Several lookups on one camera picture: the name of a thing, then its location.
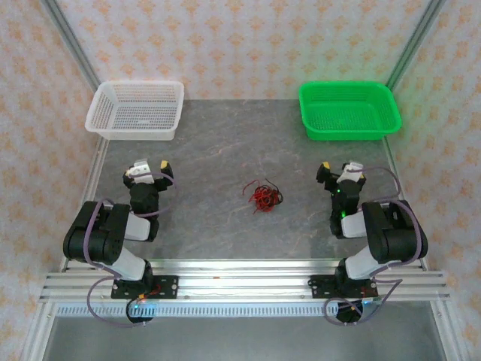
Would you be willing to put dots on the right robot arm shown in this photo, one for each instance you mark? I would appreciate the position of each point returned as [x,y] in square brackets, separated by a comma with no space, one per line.
[394,240]

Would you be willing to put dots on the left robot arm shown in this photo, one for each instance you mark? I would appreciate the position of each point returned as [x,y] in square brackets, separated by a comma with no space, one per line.
[107,244]

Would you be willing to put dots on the green plastic basket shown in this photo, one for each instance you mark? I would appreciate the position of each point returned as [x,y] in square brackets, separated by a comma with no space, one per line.
[338,132]

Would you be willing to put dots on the white plastic basket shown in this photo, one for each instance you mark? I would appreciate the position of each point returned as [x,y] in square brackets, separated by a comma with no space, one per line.
[98,113]

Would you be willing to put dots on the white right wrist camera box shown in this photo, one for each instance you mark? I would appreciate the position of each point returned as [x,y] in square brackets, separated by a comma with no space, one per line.
[351,167]

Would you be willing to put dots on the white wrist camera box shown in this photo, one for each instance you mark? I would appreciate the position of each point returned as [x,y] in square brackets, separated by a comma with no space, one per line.
[142,166]
[351,167]

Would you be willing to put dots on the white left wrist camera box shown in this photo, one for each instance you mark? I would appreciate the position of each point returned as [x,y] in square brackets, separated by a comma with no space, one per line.
[142,166]

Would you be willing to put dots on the aluminium table side rail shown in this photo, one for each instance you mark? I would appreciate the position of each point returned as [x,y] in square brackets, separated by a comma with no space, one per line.
[391,158]
[94,169]

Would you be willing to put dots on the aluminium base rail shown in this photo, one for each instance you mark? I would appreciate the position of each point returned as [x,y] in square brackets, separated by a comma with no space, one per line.
[240,280]

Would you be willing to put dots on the aluminium frame post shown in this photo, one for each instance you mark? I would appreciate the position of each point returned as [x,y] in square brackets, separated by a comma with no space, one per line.
[417,41]
[71,41]

